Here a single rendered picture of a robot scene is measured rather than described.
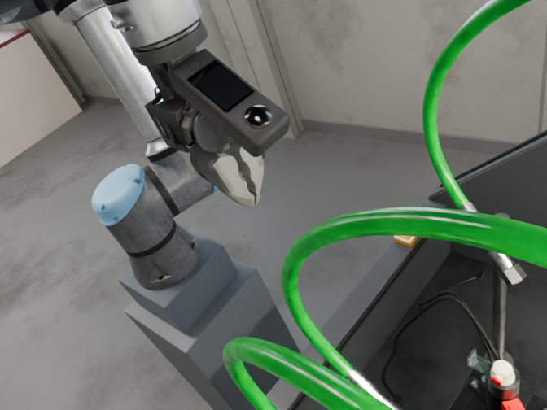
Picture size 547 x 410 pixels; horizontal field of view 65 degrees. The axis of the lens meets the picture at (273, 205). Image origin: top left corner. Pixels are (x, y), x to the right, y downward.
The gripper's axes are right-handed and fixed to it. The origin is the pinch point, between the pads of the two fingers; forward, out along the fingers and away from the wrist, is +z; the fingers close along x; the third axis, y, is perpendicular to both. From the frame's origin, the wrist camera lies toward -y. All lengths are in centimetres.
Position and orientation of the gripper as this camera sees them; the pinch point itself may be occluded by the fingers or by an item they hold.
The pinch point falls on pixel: (254, 198)
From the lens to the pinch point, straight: 51.2
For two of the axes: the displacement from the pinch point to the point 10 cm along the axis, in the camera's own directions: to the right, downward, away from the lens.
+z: 3.1, 7.2, 6.2
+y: -6.9, -2.8, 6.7
